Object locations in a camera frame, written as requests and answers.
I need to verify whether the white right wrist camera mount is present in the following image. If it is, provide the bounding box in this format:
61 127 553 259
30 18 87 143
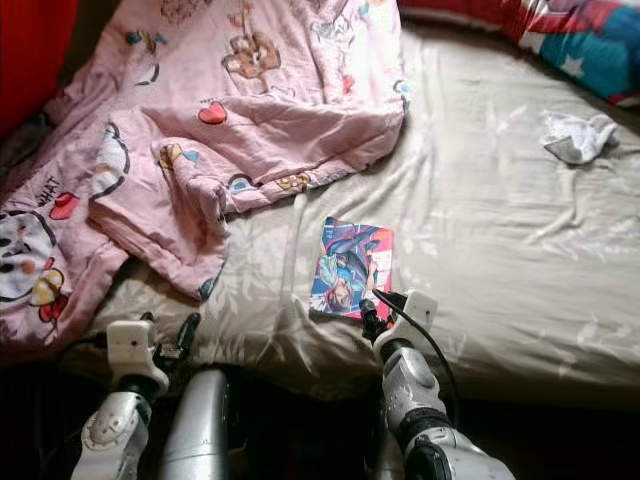
372 289 440 364

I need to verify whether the pink cartoon quilt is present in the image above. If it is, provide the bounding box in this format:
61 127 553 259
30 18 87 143
0 0 407 353

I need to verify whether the beige leaf-patterned bed sheet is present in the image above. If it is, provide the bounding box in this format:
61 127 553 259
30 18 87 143
105 18 640 412

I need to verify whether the long red cushion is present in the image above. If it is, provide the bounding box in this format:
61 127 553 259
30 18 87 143
0 0 80 138

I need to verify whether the silver left robot leg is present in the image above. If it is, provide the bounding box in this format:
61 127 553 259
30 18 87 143
160 367 232 480

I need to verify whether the white crumpled cloth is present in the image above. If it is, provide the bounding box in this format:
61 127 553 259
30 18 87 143
541 109 620 167

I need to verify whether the red white blue striped bolster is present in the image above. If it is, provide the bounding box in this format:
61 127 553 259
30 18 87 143
397 0 640 110

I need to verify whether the colourful anime book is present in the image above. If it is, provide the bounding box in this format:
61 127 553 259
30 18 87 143
309 215 396 322

